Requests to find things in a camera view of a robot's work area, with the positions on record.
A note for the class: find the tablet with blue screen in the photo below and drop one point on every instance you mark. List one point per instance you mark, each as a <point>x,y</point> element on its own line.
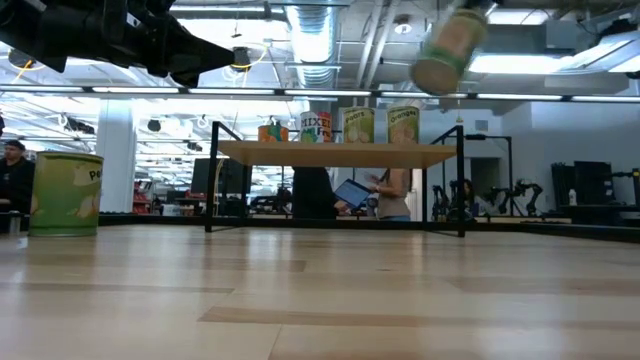
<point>352,194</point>

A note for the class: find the black desk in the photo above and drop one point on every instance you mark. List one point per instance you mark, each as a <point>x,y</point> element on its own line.
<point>600,209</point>

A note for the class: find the pears label can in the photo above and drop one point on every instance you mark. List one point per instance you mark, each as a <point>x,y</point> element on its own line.
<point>65,200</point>
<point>358,127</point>

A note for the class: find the background black robot arm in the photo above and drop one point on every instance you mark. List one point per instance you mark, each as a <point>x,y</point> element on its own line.
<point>520,190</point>

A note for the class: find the short orange label can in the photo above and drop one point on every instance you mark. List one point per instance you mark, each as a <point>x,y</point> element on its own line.
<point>272,134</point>

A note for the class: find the wooden workbench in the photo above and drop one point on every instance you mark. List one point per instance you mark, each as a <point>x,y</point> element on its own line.
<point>525,219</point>

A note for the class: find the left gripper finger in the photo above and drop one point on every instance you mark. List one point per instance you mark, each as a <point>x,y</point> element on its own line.
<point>210,55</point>

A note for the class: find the beige green label can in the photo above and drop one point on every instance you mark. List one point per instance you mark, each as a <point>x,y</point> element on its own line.
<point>447,50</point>

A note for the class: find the black panel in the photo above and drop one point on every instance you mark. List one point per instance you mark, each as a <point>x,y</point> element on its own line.
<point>590,182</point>

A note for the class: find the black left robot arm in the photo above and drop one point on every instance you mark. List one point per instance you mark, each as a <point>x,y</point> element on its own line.
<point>60,30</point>

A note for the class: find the person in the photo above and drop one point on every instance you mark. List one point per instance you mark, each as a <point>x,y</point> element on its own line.
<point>17,180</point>
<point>395,195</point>
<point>312,192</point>
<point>469,192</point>

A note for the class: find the black aluminium table frame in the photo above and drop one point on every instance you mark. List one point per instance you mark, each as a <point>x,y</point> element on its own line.
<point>350,225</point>

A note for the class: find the black hanging ceiling device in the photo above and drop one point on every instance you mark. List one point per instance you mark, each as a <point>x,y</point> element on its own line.
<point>242,57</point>

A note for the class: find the white bottle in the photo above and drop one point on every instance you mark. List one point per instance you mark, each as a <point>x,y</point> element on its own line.
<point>572,198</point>

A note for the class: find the dark monitor screen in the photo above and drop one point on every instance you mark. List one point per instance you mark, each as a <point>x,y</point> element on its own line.
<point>227,175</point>

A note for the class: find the mixed fruit label can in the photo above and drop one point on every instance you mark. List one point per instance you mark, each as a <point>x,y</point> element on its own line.
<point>315,127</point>

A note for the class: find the long ceiling light strip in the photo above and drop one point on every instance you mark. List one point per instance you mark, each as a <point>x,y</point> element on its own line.
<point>395,94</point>
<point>40,89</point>
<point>605,98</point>
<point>520,96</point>
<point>231,91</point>
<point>327,92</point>
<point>135,90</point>

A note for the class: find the silver ventilation duct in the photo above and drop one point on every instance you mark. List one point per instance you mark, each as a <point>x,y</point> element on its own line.
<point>315,40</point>

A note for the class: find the oranges label can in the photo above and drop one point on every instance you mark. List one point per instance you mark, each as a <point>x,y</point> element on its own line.
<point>403,127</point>

